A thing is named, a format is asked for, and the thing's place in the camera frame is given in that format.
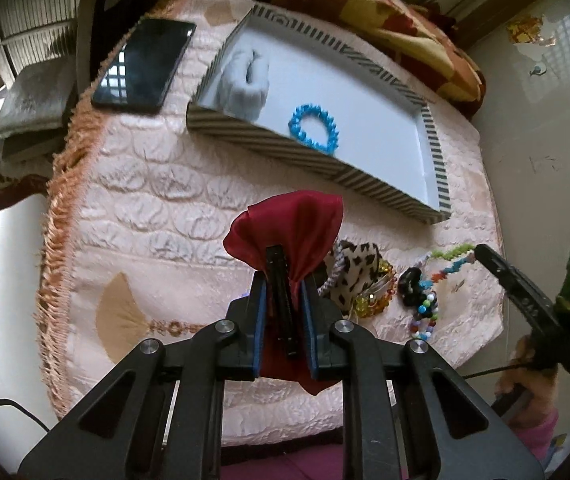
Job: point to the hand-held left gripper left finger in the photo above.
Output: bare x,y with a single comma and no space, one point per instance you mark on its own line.
257,330

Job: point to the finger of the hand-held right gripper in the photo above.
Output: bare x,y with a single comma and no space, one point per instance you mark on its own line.
520,285

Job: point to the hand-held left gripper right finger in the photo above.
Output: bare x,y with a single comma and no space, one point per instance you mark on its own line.
311,330

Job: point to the leopard print bow hair clip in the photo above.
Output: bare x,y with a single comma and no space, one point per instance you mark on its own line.
357,272

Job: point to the red bow hair clip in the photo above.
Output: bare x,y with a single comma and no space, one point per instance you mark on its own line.
285,220

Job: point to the striped cardboard box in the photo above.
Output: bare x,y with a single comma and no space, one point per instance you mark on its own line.
365,125

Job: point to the person's right forearm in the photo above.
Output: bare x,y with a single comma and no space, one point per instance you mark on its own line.
540,440

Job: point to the person's right hand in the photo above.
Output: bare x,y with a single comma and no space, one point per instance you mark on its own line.
527,375

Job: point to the pink fringed tablecloth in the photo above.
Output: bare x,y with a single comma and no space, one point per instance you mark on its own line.
155,200

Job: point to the grey rolled cloth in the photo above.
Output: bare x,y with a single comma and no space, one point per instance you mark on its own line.
242,82

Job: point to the brown patterned seat cushion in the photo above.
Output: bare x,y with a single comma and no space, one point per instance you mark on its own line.
15,180

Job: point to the black smartphone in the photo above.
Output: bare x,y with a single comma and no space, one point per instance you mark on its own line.
140,65

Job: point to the grey seat cushion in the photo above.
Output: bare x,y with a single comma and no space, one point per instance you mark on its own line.
35,100

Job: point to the dark wooden chair frame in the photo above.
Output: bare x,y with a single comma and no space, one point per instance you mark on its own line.
105,15

